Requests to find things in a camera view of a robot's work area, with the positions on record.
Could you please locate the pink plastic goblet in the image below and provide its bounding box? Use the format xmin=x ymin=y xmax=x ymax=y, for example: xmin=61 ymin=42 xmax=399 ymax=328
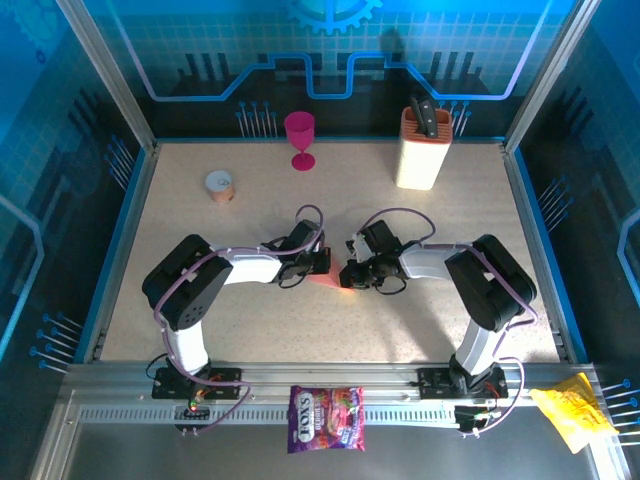
xmin=283 ymin=110 xmax=318 ymax=173

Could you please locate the aluminium frame post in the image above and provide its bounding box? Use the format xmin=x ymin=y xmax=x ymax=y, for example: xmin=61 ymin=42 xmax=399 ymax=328
xmin=503 ymin=0 xmax=601 ymax=154
xmin=55 ymin=0 xmax=160 ymax=154

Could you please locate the cream knife block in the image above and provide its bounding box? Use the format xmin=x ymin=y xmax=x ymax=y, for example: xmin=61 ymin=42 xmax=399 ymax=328
xmin=394 ymin=105 xmax=454 ymax=192

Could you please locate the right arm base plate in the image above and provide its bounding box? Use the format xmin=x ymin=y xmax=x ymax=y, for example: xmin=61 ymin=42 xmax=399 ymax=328
xmin=416 ymin=367 xmax=510 ymax=401

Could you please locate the black handled knife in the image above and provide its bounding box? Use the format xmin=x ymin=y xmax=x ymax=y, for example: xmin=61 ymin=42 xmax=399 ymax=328
xmin=408 ymin=93 xmax=432 ymax=137
xmin=422 ymin=102 xmax=441 ymax=140

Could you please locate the small circuit board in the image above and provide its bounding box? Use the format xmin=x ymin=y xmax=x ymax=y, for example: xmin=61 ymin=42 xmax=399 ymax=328
xmin=173 ymin=403 xmax=212 ymax=420
xmin=453 ymin=405 xmax=501 ymax=432

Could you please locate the slotted cable duct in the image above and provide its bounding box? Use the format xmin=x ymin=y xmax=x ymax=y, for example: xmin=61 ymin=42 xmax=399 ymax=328
xmin=77 ymin=403 xmax=464 ymax=427

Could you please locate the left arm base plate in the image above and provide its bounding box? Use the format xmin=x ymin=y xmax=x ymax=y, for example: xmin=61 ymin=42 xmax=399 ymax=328
xmin=151 ymin=366 xmax=243 ymax=402

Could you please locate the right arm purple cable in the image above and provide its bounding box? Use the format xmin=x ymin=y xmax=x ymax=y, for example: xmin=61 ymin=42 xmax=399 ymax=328
xmin=357 ymin=207 xmax=539 ymax=439

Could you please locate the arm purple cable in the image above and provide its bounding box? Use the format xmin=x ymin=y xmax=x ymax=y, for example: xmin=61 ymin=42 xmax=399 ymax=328
xmin=152 ymin=203 xmax=327 ymax=436
xmin=357 ymin=207 xmax=539 ymax=439

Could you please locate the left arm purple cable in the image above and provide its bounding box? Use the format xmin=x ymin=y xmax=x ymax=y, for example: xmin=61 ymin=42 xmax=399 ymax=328
xmin=152 ymin=203 xmax=327 ymax=436

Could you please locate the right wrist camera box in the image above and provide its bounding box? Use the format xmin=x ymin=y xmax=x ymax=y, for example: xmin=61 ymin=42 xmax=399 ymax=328
xmin=346 ymin=232 xmax=372 ymax=258

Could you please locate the aluminium side rail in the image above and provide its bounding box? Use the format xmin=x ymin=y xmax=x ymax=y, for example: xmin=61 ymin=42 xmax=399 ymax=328
xmin=82 ymin=144 xmax=161 ymax=365
xmin=501 ymin=144 xmax=577 ymax=365

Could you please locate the yellow plastic bag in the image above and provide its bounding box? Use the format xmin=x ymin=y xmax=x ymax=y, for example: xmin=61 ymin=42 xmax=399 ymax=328
xmin=528 ymin=371 xmax=621 ymax=456

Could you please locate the aluminium front rail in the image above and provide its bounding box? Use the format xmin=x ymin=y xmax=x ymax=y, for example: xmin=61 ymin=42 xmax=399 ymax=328
xmin=62 ymin=362 xmax=601 ymax=407

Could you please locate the purple candy bag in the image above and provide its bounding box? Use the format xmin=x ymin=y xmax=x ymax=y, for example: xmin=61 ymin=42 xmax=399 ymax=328
xmin=286 ymin=384 xmax=367 ymax=455

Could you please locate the small tin can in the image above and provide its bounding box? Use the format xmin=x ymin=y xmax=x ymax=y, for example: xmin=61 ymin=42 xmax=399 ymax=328
xmin=204 ymin=169 xmax=237 ymax=205

